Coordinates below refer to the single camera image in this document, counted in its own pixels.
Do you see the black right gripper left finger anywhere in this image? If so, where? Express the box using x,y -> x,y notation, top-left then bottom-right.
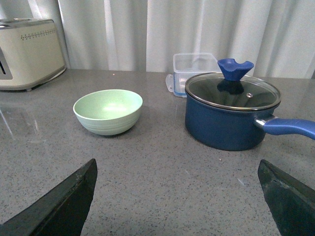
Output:
0,158 -> 97,236

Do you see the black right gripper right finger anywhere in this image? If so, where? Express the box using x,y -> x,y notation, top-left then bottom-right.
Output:
257,159 -> 315,236

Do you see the green bowl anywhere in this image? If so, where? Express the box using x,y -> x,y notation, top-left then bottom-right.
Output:
73,89 -> 143,136

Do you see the blue saucepan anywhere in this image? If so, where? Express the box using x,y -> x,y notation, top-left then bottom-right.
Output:
185,95 -> 315,151

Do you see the glass pot lid blue knob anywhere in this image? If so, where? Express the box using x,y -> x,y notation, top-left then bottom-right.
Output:
185,59 -> 281,111

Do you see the cream toaster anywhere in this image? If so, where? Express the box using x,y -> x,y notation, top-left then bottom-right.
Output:
0,18 -> 66,90

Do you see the clear plastic food container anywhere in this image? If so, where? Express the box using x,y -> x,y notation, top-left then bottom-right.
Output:
165,53 -> 221,97

